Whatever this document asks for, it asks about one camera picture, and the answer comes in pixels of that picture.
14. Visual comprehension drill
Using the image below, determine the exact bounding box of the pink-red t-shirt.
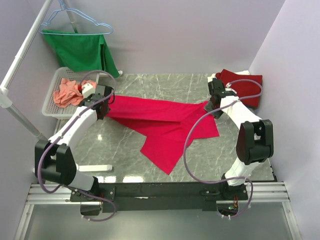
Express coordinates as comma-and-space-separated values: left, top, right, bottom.
107, 95, 220, 175

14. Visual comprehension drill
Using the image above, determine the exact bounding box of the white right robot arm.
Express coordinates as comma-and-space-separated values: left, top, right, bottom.
204, 77, 274, 200

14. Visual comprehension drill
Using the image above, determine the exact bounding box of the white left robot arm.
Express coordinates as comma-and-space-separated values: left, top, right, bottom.
34, 84, 115, 201

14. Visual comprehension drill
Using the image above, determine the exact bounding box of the dark red folded t-shirt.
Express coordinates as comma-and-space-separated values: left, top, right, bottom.
215, 69, 263, 109

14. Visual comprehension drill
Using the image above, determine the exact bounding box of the salmon orange t-shirt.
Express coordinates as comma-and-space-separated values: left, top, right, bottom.
53, 78, 97, 108

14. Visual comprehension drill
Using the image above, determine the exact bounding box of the blue folded t-shirt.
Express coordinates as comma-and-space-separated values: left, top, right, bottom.
247, 107, 256, 112

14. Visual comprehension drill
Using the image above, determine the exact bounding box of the green hanging t-shirt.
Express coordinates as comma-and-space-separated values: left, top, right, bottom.
42, 30, 120, 78

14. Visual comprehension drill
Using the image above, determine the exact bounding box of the white plastic laundry basket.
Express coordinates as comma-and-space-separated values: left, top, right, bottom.
42, 67, 98, 120

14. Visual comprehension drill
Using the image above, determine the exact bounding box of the white clothes rack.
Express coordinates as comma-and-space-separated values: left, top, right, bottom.
0, 0, 124, 176

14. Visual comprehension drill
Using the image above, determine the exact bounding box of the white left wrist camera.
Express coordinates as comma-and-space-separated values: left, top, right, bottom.
81, 83, 96, 99

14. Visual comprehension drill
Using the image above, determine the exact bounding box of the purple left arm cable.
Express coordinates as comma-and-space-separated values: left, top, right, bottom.
34, 70, 118, 222

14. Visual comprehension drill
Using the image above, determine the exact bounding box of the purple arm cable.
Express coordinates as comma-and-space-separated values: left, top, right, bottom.
34, 70, 118, 222
182, 79, 254, 220

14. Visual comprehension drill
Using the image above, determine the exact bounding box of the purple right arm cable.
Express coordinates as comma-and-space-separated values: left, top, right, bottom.
182, 79, 254, 220

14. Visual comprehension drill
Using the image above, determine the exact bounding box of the aluminium rail frame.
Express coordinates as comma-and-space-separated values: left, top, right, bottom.
14, 181, 302, 240

